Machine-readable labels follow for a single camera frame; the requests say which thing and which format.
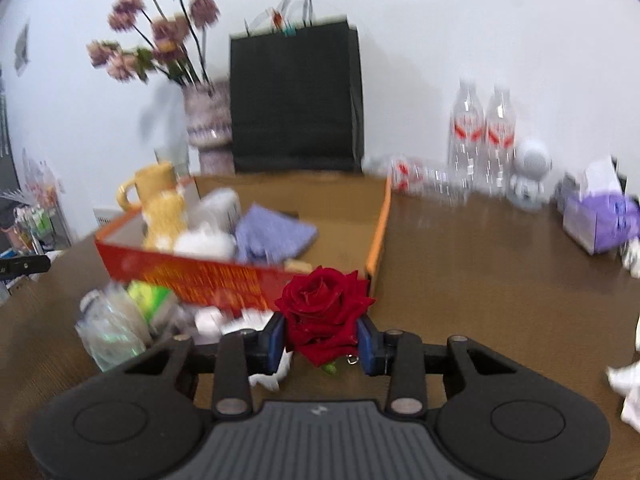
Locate grey patterned pouch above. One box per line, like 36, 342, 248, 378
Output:
556, 172, 581, 206

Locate white robot toy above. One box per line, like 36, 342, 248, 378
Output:
507, 139, 553, 211

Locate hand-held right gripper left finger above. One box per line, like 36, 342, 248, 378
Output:
107, 312, 286, 418

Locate green tissue packet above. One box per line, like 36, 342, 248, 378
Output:
127, 282, 176, 323

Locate white translucent container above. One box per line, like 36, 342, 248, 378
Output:
197, 189, 243, 233

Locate lying clear plastic bottle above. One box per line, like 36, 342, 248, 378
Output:
390, 155, 468, 201

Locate orange and white plush toy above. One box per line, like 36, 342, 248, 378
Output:
142, 187, 236, 261

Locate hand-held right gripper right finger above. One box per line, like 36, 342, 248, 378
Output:
356, 315, 523, 418

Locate purple patterned vase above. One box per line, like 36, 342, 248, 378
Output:
182, 80, 236, 176

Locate white tissue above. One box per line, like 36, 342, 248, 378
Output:
192, 306, 294, 392
606, 355, 640, 433
621, 239, 640, 278

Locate wall photo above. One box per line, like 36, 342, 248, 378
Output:
14, 22, 32, 77

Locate clear water bottle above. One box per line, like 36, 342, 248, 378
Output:
448, 79, 486, 188
484, 85, 517, 193

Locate yellow mug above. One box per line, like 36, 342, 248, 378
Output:
116, 162, 176, 208

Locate red rose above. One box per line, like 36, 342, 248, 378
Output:
275, 267, 377, 373

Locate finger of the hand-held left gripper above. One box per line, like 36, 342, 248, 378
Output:
0, 255, 52, 277

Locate drinking glass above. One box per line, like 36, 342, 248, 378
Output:
154, 147, 190, 181

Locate clear plastic bag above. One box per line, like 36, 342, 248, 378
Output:
75, 285, 153, 372

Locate purple tissue box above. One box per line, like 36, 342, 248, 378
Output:
562, 157, 640, 256

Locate purple cloth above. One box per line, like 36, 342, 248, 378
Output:
235, 204, 318, 266

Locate snack display rack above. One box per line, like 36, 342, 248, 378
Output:
0, 147, 71, 291

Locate dried pink flowers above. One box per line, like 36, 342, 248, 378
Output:
86, 0, 222, 88

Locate red cardboard box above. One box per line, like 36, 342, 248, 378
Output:
95, 174, 393, 313

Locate black paper bag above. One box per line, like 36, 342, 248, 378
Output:
229, 0, 365, 173

